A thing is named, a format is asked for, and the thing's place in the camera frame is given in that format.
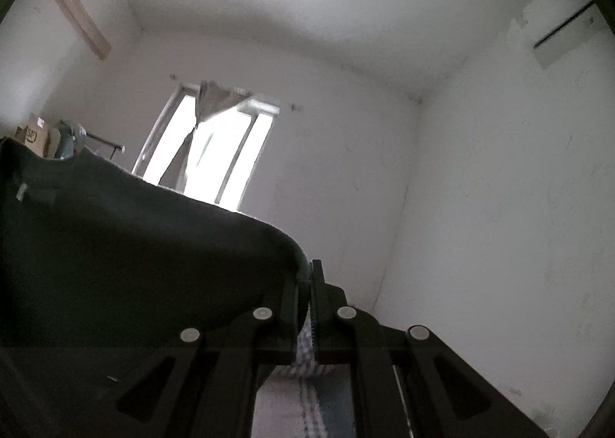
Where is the printed cardboard box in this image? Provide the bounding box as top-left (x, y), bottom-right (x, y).
top-left (13, 111), bottom-right (62, 159)

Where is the teal long-sleeved shirt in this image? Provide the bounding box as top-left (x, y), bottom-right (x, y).
top-left (0, 136), bottom-right (311, 438)

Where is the teal plush toy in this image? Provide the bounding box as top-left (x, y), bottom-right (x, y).
top-left (57, 123), bottom-right (88, 159)

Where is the black clothes rack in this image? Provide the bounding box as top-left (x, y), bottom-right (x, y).
top-left (60, 118), bottom-right (126, 161)

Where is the pink wall strip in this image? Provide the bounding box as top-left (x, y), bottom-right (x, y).
top-left (41, 0), bottom-right (112, 60)

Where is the white curtain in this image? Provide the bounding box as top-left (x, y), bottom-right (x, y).
top-left (161, 79), bottom-right (253, 189)

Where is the checkered bed sheet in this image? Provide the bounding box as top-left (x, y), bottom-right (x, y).
top-left (257, 313), bottom-right (356, 438)

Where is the window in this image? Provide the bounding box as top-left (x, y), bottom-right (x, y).
top-left (132, 83), bottom-right (282, 213)

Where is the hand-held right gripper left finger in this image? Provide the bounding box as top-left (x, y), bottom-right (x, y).
top-left (62, 274), bottom-right (309, 438)

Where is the white air conditioner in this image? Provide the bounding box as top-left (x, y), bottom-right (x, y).
top-left (507, 0), bottom-right (611, 66)

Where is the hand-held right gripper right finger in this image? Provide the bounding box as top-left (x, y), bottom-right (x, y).
top-left (310, 259), bottom-right (549, 438)

